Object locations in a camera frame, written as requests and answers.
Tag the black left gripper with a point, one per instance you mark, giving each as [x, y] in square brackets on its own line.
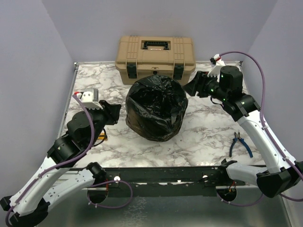
[113, 110]

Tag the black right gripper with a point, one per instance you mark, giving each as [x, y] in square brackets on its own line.
[198, 83]

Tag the black plastic trash bag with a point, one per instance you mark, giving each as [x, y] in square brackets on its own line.
[155, 107]

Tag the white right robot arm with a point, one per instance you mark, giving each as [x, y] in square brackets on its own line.
[280, 171]

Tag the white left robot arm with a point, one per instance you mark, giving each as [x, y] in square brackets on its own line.
[31, 204]

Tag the yellow black utility knife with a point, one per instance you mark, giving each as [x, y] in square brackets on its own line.
[102, 136]

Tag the tan plastic toolbox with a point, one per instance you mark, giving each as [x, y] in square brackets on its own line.
[143, 56]

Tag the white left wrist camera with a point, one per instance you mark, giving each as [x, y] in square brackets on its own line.
[89, 98]

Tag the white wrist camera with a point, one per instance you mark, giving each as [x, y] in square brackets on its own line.
[89, 98]
[217, 64]

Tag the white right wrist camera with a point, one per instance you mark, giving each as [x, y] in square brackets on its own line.
[217, 64]

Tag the aluminium extrusion frame rail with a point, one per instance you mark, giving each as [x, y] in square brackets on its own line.
[49, 106]

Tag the black front mounting rail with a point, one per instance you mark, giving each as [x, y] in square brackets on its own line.
[164, 182]

